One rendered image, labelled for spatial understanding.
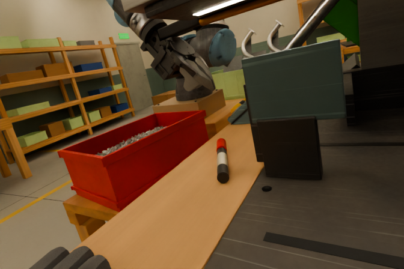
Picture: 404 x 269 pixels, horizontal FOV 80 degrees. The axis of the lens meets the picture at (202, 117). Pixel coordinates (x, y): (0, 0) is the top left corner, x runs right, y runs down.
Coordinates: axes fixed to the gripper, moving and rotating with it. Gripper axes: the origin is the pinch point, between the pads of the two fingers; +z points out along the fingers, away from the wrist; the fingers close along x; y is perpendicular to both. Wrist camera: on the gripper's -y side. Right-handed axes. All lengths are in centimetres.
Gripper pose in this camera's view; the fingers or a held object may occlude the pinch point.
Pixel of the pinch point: (212, 83)
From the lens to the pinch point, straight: 55.8
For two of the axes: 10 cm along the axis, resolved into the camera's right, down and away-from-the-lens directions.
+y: -5.7, 6.0, 5.6
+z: 6.6, 7.4, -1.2
